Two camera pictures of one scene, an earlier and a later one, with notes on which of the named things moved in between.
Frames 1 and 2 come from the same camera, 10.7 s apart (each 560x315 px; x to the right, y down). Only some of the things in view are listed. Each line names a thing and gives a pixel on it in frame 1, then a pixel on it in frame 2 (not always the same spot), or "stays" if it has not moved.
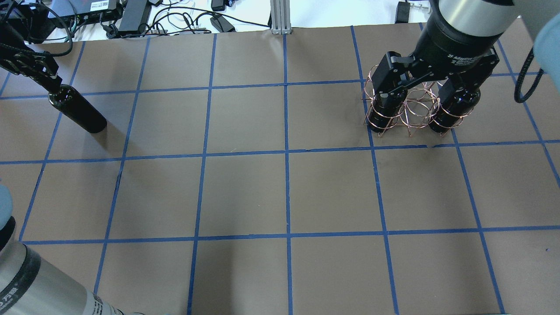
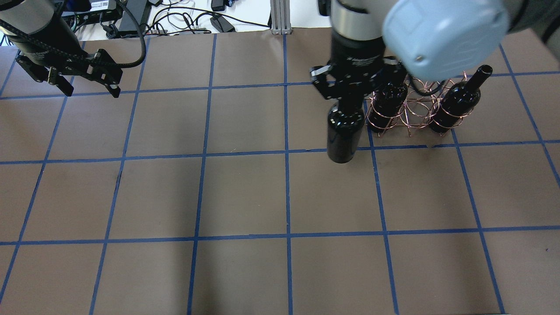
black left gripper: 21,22 to 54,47
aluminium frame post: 280,14 stays
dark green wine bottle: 76,107 to 345,123
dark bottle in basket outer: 455,105 stays
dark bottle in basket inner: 386,105 stays
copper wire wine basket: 418,106 stays
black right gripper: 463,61 to 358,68
